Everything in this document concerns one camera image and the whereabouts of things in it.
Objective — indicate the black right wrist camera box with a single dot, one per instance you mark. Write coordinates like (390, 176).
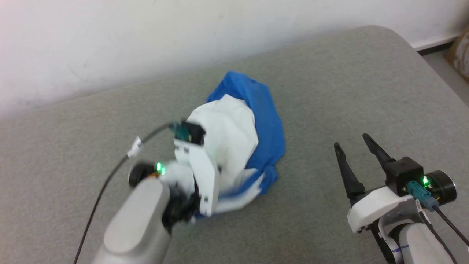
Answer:
(405, 174)

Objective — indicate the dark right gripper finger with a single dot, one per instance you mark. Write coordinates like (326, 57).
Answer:
(377, 150)
(350, 176)

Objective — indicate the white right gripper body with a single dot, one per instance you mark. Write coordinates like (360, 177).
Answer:
(373, 207)

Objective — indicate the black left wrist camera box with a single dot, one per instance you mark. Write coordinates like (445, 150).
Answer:
(193, 132)

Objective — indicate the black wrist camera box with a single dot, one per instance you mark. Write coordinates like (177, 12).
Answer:
(193, 132)
(405, 174)

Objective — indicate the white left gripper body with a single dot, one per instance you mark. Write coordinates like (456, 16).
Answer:
(205, 176)

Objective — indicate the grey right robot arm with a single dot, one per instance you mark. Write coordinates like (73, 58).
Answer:
(421, 244)

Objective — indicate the grey fabric sofa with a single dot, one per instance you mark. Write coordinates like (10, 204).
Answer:
(329, 91)

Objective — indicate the brown cardboard box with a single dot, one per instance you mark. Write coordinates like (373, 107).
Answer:
(462, 55)

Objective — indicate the blue and white t-shirt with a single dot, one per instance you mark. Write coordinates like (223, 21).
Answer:
(267, 121)

